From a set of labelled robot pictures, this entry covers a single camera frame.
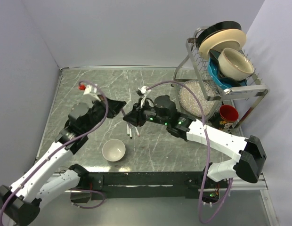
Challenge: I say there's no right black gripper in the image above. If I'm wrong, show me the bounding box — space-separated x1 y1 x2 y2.
122 97 170 127

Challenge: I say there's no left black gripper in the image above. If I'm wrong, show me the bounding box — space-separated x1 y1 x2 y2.
83 93 127 133

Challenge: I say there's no white pen black tip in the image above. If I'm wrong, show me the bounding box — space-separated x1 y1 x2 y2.
129 126 133 139

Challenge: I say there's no white pen green tip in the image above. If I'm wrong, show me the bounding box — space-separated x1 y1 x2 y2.
126 124 130 136

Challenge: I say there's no white pen pink tip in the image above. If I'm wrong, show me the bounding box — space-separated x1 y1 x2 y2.
134 127 140 137

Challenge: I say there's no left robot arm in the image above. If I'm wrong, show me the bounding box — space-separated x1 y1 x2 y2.
0 97 126 226

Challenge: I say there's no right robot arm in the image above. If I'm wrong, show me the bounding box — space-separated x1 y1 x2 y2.
123 95 267 187

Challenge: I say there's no white ceramic bowl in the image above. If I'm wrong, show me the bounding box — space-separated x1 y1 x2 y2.
102 139 126 162

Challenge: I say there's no clear textured glass plate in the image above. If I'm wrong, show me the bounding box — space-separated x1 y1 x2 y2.
178 80 215 118

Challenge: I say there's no black base bar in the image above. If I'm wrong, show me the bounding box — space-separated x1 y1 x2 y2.
70 171 229 203

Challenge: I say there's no metal dish rack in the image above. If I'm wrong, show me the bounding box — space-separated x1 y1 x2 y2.
173 26 269 135

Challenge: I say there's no blue dish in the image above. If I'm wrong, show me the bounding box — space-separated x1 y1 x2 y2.
208 49 247 90

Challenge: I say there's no red cup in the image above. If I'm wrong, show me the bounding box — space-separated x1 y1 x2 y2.
219 105 239 122

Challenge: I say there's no cream bowl on rack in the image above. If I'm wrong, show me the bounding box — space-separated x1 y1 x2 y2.
218 48 254 81

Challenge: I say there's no cream plate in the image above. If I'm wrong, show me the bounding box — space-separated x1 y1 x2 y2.
198 29 247 61

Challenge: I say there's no black plate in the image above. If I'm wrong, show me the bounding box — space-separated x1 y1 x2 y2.
197 21 242 45

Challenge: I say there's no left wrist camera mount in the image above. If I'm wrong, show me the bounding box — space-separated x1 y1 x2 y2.
79 84 101 101

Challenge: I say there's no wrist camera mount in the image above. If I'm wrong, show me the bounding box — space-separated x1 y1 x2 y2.
137 86 151 108
79 84 101 101

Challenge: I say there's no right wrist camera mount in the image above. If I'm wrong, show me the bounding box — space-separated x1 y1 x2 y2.
137 86 151 108

